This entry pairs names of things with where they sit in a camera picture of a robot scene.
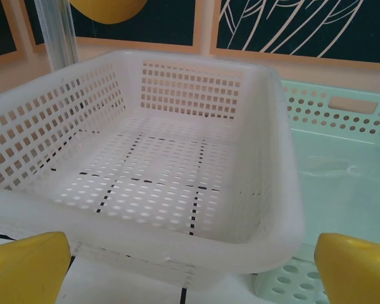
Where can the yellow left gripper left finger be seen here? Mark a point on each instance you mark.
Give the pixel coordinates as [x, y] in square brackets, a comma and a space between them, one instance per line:
[22, 272]

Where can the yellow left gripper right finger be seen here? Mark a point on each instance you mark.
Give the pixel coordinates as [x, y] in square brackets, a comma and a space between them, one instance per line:
[358, 275]

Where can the pale green plastic basket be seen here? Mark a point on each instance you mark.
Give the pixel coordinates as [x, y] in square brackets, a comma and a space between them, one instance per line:
[342, 177]

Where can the white plastic basket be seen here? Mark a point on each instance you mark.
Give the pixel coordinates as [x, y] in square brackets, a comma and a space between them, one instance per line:
[266, 177]

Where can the aluminium frame post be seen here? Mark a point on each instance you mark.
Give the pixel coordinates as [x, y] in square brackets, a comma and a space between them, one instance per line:
[58, 35]

